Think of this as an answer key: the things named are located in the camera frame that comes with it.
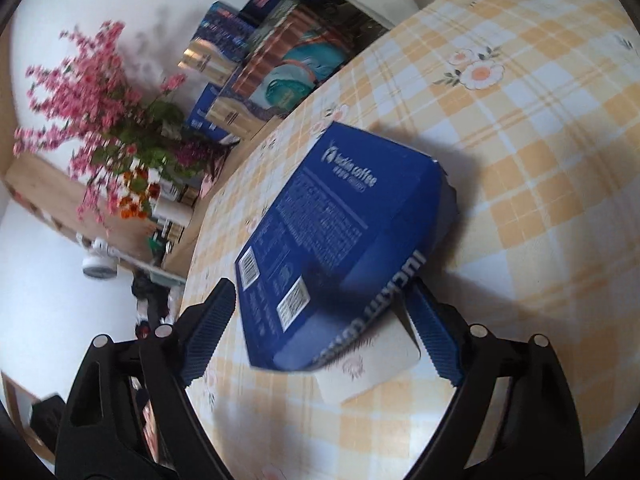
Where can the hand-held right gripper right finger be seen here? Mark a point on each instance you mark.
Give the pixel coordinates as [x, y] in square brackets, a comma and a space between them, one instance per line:
[435, 340]

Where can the blue coffee box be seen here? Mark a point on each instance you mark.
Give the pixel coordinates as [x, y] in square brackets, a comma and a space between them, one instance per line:
[340, 220]

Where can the white sachet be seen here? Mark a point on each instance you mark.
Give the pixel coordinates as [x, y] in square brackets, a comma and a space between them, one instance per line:
[370, 372]

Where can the pink blossom flower arrangement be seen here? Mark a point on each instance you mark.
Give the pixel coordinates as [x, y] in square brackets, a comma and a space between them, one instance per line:
[100, 100]

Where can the wooden sideboard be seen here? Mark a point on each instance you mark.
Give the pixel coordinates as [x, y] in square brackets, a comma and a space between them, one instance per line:
[45, 180]

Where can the purple flower bunch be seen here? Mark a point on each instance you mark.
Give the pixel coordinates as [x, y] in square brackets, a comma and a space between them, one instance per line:
[192, 152]

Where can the small dark blue box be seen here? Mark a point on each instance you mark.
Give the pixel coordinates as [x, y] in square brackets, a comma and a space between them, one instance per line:
[260, 5]

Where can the white desk fan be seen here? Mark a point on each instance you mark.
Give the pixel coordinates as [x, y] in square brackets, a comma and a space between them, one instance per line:
[97, 265]

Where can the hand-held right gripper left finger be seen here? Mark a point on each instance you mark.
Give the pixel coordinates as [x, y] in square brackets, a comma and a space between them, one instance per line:
[207, 340]

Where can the orange flowers in white vase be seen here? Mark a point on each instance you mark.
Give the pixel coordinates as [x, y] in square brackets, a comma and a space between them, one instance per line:
[172, 212]

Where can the pink and teal box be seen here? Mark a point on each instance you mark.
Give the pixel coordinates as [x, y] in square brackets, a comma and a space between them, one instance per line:
[295, 75]

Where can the gold and blue gift box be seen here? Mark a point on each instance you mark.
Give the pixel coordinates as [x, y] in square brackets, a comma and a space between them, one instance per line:
[235, 110]

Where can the silver and blue gift box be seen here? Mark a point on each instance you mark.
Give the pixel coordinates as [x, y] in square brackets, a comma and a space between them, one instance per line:
[220, 35]

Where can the blue and white carton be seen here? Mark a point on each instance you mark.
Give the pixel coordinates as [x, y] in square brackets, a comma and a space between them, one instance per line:
[200, 110]

